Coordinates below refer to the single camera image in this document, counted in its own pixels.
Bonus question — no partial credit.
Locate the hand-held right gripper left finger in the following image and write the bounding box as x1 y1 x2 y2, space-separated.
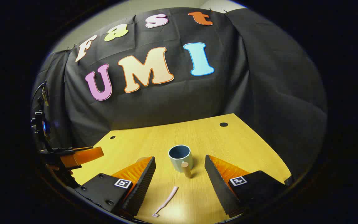
73 156 157 218

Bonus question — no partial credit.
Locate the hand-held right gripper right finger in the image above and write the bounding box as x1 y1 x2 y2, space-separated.
204 154 292 218

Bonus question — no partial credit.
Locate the pale pink toothbrush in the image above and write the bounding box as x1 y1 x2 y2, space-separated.
152 186 179 218

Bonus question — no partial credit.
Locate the light blue cup wooden handle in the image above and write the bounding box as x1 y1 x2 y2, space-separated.
168 145 195 179

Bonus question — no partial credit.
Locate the wooden desktop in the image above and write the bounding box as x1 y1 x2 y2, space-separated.
70 113 292 224

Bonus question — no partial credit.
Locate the black backdrop cloth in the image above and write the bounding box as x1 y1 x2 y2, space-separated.
31 7 328 182

